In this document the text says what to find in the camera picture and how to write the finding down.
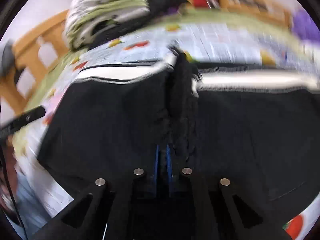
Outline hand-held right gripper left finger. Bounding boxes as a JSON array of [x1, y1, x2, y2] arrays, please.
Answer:
[[31, 144, 160, 240]]

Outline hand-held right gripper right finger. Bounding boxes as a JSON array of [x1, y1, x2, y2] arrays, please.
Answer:
[[166, 144, 293, 240]]

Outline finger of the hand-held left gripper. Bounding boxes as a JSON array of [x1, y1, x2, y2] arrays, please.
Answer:
[[0, 106, 47, 140]]

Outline black pants with white waistband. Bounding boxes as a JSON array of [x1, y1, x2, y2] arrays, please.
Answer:
[[37, 45, 320, 230]]

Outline grey cloth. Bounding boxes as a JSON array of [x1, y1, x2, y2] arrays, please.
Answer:
[[0, 39, 16, 78]]

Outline light blue cloth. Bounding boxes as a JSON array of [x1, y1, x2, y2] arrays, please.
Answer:
[[14, 172, 52, 233]]

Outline fruit-print plastic sheet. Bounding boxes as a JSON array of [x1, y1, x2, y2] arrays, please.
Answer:
[[11, 24, 320, 240]]

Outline folded flower-print quilt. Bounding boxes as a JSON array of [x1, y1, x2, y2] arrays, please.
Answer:
[[64, 0, 150, 52]]

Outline black jacket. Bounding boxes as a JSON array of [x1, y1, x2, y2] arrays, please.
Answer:
[[90, 0, 190, 48]]

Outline purple plush toy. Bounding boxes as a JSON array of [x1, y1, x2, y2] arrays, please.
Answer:
[[291, 9, 320, 42]]

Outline wooden bed frame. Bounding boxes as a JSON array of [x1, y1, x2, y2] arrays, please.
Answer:
[[0, 0, 294, 117]]

